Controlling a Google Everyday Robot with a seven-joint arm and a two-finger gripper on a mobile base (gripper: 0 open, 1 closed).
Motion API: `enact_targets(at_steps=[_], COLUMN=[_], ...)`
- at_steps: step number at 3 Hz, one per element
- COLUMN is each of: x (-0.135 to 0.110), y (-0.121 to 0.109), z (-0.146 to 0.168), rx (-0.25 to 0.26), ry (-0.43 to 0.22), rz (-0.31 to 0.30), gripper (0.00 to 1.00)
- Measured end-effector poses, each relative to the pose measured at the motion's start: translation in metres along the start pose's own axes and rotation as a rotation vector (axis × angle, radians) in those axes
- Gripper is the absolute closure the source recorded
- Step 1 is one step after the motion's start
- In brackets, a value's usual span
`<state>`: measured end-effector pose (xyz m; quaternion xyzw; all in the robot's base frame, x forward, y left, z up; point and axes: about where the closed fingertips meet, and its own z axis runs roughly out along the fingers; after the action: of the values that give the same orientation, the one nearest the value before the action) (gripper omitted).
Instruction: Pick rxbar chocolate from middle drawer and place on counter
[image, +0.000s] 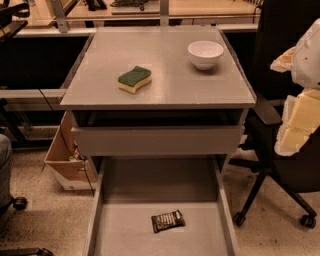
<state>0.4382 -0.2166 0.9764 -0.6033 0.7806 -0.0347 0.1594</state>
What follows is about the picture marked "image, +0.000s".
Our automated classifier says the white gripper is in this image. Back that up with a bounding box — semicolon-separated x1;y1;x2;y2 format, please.
270;19;320;156

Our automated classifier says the black rxbar chocolate bar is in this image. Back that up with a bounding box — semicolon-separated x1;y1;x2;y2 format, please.
151;210;186;233

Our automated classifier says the grey drawer cabinet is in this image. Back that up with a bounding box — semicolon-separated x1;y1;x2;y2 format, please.
59;25;257;181

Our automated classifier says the grey top drawer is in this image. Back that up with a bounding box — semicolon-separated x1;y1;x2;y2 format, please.
70;109;245;157

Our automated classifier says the grey open middle drawer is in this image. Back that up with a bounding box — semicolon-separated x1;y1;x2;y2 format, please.
82;158;240;256

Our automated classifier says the black office chair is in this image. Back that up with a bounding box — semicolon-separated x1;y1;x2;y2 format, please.
229;0;320;229

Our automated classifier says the white ceramic bowl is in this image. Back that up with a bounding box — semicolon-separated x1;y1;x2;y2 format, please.
188;41;224;70

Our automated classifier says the green yellow sponge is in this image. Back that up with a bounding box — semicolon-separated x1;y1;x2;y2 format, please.
118;66;152;94

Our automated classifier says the cardboard box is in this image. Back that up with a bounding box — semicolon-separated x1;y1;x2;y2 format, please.
44;114;97;190

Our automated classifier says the black device top left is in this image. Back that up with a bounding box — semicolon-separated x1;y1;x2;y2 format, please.
0;0;30;42

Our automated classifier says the grey chair at left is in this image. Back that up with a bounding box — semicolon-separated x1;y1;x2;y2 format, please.
0;134;54;256

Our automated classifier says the black cable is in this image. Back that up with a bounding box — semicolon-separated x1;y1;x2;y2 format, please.
38;88;96;198

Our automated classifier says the metal frame post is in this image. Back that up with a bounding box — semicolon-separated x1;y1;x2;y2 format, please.
50;0;69;33

